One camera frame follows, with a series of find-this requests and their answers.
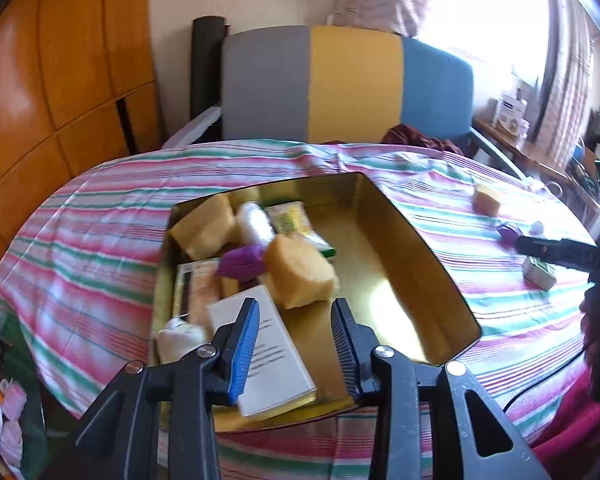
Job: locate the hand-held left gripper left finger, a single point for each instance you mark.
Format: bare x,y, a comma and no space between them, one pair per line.
245,350

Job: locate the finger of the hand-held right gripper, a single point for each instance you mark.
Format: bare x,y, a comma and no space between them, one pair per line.
555,251

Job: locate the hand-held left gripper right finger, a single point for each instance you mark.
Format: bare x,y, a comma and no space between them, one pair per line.
345,350

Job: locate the beige carton box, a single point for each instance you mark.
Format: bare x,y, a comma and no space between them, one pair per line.
280,360

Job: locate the purple candy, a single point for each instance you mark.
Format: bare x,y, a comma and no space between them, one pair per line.
242,260
506,234

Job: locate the white plush ball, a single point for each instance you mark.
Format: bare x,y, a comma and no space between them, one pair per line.
177,337

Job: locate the golden tin box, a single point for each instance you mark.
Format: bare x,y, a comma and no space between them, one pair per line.
380,270

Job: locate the yellow sponge cake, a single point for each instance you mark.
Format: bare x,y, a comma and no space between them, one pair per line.
487,199
300,272
202,230

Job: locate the white plastic-wrapped ball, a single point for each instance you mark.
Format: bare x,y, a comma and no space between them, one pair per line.
537,227
254,222

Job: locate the yellow green snack packet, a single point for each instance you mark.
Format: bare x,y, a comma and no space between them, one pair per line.
295,220

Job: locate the small green box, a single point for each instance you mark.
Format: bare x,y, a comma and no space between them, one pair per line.
537,274

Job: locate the brown gold flat packet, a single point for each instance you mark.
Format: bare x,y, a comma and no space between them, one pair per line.
195,290

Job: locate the wooden desk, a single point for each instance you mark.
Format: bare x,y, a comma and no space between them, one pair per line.
530,152

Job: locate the pink patterned curtain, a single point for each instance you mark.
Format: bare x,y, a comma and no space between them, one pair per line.
565,85

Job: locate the white product box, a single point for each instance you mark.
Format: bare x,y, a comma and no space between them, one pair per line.
510,112

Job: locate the person's red clothing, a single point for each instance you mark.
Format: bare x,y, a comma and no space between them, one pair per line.
575,430

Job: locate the dark red cloth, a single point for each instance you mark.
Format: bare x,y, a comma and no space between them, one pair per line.
410,136

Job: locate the striped bed sheet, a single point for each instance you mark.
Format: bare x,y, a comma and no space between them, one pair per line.
80,240

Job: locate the green printed bag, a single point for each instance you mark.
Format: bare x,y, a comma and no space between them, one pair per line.
25,375

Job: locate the grey yellow blue sofa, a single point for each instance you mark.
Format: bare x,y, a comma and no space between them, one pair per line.
355,85

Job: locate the dark rolled mat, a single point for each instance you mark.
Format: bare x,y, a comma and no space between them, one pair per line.
205,70

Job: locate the wooden wardrobe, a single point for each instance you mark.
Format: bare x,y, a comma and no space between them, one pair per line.
55,60

